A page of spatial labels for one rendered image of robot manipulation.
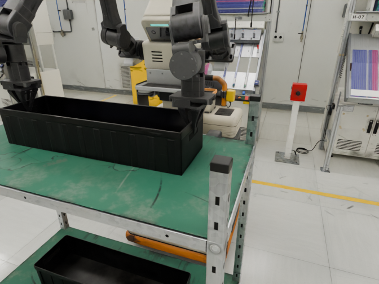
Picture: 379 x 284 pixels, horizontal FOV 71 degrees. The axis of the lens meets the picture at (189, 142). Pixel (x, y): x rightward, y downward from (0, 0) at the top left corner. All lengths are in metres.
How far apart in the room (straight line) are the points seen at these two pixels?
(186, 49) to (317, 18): 3.98
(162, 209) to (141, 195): 0.07
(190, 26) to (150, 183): 0.36
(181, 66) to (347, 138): 2.64
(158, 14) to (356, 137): 2.40
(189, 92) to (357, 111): 2.49
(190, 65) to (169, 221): 0.30
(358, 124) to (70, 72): 5.22
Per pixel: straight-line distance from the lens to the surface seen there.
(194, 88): 0.63
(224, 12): 3.03
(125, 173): 0.67
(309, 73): 4.52
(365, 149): 3.14
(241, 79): 2.66
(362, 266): 1.97
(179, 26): 0.62
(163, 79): 1.23
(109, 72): 5.60
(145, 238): 1.70
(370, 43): 3.02
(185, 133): 0.63
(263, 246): 1.86
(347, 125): 3.02
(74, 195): 0.63
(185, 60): 0.55
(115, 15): 1.21
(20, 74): 0.96
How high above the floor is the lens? 1.29
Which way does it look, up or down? 24 degrees down
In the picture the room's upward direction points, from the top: straight up
